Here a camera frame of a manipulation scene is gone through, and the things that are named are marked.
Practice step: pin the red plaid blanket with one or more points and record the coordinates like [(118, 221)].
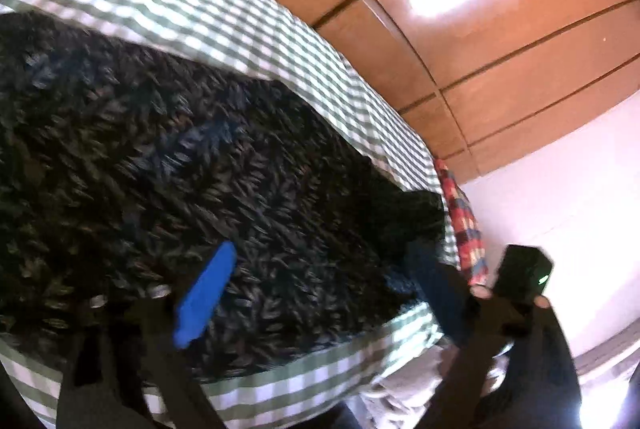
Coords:
[(465, 219)]

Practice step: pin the wooden wardrobe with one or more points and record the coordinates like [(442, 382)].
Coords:
[(500, 84)]

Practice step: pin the white crumpled cloth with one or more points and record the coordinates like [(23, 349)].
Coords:
[(400, 384)]

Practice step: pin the dark leaf print pants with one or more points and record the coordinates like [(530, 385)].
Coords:
[(150, 159)]

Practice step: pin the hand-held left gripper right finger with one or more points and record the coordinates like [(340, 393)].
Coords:
[(442, 299)]

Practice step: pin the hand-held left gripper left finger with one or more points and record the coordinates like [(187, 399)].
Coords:
[(205, 294)]

